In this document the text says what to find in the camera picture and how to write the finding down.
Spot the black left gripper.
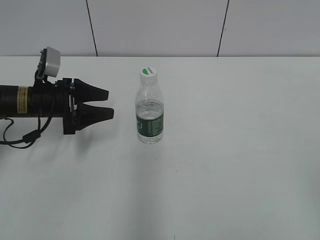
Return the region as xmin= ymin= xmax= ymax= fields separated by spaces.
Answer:
xmin=31 ymin=78 xmax=114 ymax=135

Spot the clear plastic water bottle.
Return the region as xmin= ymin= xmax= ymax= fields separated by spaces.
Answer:
xmin=135 ymin=78 xmax=165 ymax=144

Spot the white green bottle cap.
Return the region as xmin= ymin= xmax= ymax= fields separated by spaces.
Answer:
xmin=139 ymin=66 xmax=158 ymax=85

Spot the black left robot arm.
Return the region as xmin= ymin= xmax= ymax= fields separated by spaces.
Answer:
xmin=0 ymin=78 xmax=115 ymax=135

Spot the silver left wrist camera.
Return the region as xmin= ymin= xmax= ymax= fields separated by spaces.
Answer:
xmin=35 ymin=46 xmax=61 ymax=81

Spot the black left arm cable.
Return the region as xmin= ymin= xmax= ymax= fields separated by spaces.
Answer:
xmin=0 ymin=94 xmax=56 ymax=149

